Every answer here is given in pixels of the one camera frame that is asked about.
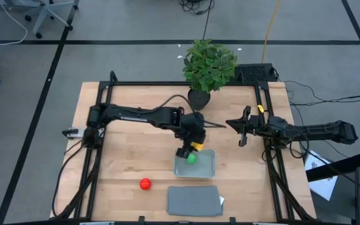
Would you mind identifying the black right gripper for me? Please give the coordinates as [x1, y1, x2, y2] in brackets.
[225, 105, 267, 148]

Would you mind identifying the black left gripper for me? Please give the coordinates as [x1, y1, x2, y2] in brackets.
[175, 111, 208, 159]

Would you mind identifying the yellow toy corn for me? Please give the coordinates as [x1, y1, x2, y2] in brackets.
[190, 141, 205, 153]

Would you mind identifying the pale plastic tupperware container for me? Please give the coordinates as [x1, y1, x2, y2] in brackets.
[172, 148, 216, 179]

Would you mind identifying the grey cloth mat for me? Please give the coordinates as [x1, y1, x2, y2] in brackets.
[166, 186, 224, 218]

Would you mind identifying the black perforated box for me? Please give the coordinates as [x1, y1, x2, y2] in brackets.
[234, 63, 279, 84]

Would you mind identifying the red toy tomato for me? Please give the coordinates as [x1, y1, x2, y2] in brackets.
[139, 177, 153, 191]

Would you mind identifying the potted green plant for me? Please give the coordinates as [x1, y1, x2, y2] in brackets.
[182, 38, 239, 111]

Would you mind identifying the white paper sheet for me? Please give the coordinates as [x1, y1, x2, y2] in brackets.
[304, 149, 339, 201]

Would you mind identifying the grey office chair base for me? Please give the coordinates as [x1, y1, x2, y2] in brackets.
[0, 0, 81, 39]

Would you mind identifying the black metal table frame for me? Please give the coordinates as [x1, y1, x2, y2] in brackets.
[50, 70, 317, 224]

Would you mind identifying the yellow cable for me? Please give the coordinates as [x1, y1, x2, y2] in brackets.
[261, 0, 283, 64]

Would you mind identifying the thin black floor cable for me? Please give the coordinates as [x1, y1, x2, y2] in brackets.
[284, 80, 360, 106]

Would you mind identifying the black cable bundle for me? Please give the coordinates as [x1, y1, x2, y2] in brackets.
[177, 0, 216, 41]

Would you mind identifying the white floor cable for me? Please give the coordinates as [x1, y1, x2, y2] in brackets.
[0, 2, 29, 46]

